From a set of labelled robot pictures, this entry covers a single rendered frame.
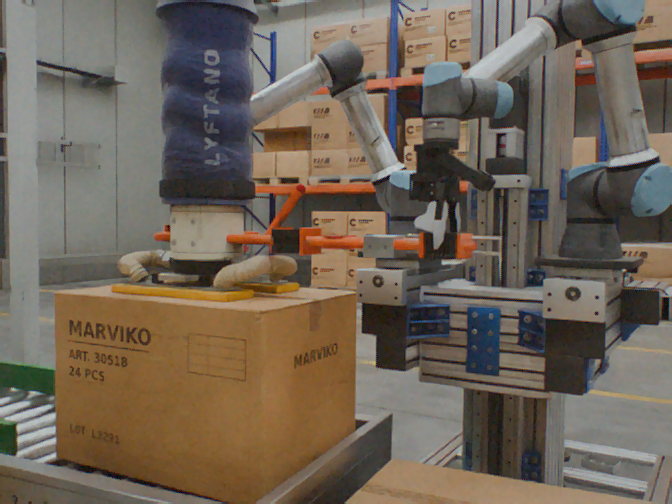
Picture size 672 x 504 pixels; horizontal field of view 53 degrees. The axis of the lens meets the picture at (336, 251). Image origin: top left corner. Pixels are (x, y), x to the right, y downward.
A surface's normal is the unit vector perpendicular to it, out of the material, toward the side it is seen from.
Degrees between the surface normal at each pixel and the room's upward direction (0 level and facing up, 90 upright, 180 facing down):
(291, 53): 90
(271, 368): 90
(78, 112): 90
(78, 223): 90
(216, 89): 107
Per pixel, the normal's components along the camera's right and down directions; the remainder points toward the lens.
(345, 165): -0.51, 0.04
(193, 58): -0.03, -0.15
